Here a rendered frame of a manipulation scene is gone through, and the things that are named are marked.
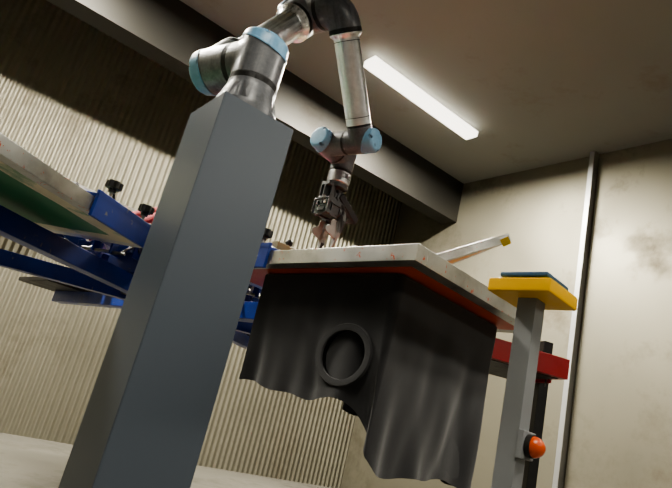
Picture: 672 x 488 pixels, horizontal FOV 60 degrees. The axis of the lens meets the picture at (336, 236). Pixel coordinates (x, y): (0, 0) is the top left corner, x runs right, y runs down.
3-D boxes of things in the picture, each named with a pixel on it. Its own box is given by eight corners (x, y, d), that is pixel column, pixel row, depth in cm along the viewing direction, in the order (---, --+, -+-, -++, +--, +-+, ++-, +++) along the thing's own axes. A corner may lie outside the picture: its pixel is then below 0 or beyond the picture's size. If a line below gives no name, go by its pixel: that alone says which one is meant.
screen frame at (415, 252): (541, 335, 156) (543, 321, 157) (415, 260, 118) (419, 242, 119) (334, 320, 211) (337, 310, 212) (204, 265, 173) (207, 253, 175)
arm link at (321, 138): (340, 122, 177) (358, 140, 185) (311, 125, 183) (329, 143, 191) (334, 145, 174) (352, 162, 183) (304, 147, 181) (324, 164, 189)
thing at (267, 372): (384, 443, 125) (415, 284, 135) (358, 437, 119) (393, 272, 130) (254, 409, 157) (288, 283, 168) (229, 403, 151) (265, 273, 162)
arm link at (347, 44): (365, -20, 166) (388, 149, 179) (334, -11, 173) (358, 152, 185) (344, -22, 157) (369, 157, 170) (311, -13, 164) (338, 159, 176)
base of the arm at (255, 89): (228, 95, 123) (241, 56, 126) (198, 114, 135) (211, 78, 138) (285, 128, 131) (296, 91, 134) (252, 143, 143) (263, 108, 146)
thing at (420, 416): (475, 495, 144) (500, 327, 157) (359, 476, 115) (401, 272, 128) (464, 492, 147) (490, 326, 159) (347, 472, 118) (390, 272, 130)
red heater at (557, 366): (509, 382, 297) (512, 359, 301) (567, 383, 254) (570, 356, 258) (401, 352, 285) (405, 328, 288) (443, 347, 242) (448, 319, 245)
